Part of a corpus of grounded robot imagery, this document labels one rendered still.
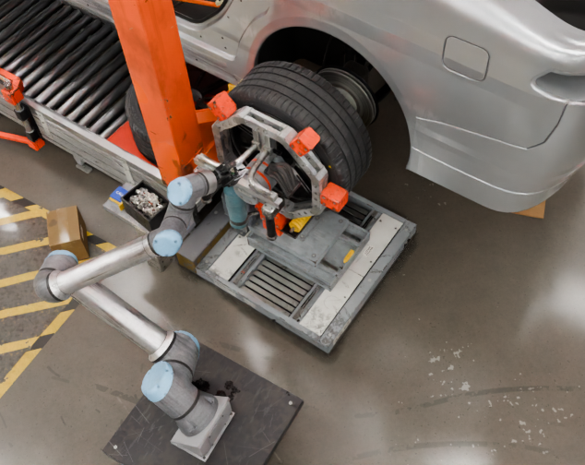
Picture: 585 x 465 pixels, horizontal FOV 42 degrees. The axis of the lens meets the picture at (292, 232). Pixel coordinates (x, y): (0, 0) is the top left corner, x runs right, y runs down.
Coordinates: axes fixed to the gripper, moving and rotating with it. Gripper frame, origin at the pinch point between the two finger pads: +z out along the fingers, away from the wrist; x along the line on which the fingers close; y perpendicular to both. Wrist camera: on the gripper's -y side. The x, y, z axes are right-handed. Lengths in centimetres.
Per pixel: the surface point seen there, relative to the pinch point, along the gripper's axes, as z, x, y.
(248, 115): 15.2, 18.7, 3.2
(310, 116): 24.9, 5.2, 21.8
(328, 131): 29.7, -2.8, 22.2
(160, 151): 13, 32, -49
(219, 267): 46, -21, -91
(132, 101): 49, 74, -90
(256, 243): 59, -20, -73
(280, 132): 15.6, 5.8, 12.4
